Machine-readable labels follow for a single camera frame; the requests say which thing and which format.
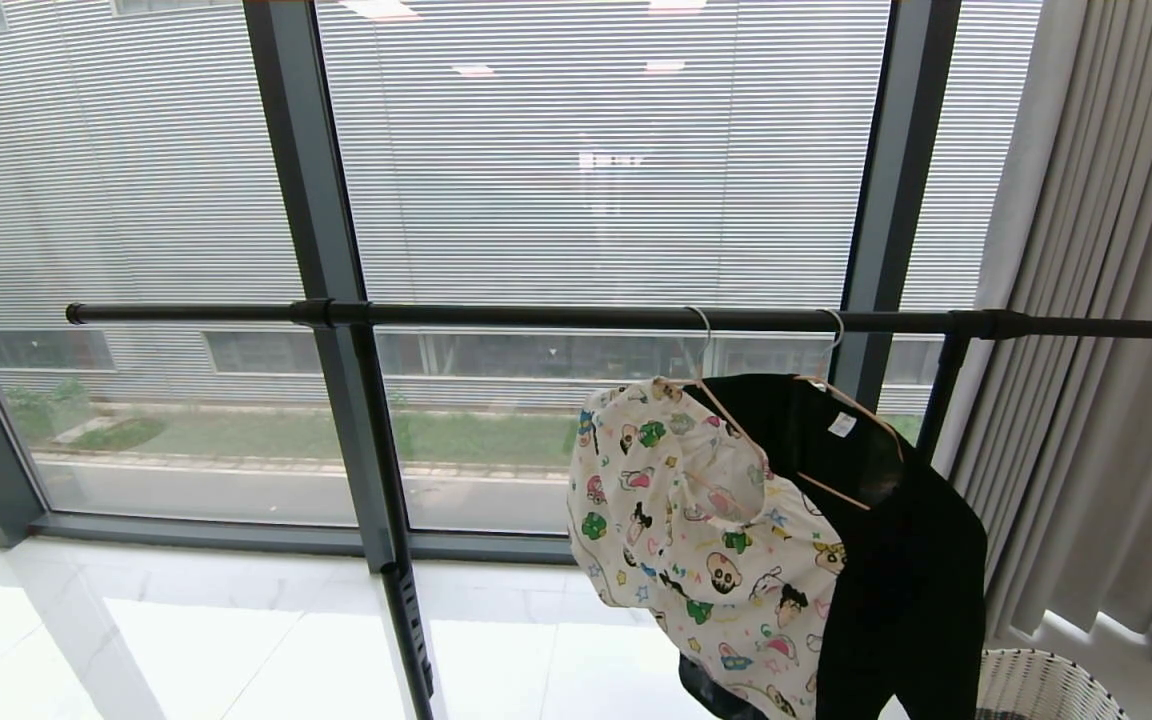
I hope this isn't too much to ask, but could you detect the cream printed garment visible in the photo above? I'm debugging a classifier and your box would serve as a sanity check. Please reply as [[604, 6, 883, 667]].
[[566, 377, 849, 720]]

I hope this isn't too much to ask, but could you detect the black short-sleeved shirt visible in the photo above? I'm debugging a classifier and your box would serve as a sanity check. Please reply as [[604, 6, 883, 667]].
[[677, 373, 988, 720]]

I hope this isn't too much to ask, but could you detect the black clothes rack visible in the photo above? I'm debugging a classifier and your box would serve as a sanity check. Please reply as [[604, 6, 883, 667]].
[[65, 298, 1152, 720]]

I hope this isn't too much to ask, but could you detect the white laundry basket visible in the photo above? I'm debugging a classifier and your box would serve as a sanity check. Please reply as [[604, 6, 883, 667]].
[[974, 647, 1130, 720]]

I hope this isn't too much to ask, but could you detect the window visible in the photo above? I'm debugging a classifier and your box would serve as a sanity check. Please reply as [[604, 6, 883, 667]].
[[0, 0, 1043, 563]]

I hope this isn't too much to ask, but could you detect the beige curtain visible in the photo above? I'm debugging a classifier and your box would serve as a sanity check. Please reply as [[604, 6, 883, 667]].
[[934, 0, 1152, 691]]

